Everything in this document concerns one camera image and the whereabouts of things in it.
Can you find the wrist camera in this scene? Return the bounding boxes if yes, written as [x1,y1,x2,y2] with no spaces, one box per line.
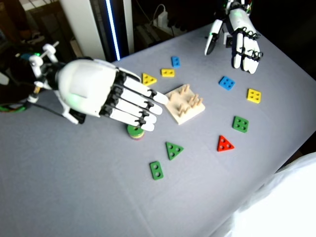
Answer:
[223,33,234,48]
[61,105,86,125]

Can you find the round blocks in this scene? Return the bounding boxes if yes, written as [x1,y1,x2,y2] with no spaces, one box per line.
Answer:
[126,124,146,142]

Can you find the white power adapter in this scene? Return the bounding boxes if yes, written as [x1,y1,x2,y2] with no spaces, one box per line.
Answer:
[153,12,169,28]

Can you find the yellow rectangle block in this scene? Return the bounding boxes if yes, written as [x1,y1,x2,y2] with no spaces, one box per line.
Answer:
[160,68,176,78]

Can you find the grey tablecloth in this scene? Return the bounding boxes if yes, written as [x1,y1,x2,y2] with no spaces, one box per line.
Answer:
[0,23,316,237]

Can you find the red triangle block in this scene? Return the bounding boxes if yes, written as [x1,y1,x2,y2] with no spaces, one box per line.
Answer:
[217,135,235,153]

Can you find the green rectangle block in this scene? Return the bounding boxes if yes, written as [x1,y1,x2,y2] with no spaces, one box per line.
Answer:
[149,160,164,181]

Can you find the white cabinet with blue light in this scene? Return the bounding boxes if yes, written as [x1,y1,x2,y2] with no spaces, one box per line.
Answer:
[59,0,135,61]

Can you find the green triangle block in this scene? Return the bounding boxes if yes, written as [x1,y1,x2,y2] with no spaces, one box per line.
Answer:
[165,141,185,161]

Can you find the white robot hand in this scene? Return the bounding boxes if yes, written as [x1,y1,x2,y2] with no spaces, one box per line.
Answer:
[56,58,170,132]
[204,6,264,75]

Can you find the yellow square block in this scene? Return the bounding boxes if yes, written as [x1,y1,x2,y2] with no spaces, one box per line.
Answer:
[246,88,263,104]

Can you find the wooden peg board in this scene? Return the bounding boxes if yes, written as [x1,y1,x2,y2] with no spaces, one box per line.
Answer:
[164,83,206,126]

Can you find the bright white sheet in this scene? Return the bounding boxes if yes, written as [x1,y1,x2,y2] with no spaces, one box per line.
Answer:
[217,152,316,237]

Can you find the green square block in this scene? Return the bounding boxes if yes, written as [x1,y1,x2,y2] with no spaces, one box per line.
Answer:
[232,116,249,134]

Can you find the blue square block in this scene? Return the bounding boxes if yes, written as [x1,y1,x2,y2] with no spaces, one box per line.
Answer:
[218,76,236,91]

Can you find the yellow triangle block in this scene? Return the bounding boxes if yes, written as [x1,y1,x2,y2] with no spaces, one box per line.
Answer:
[142,73,158,87]

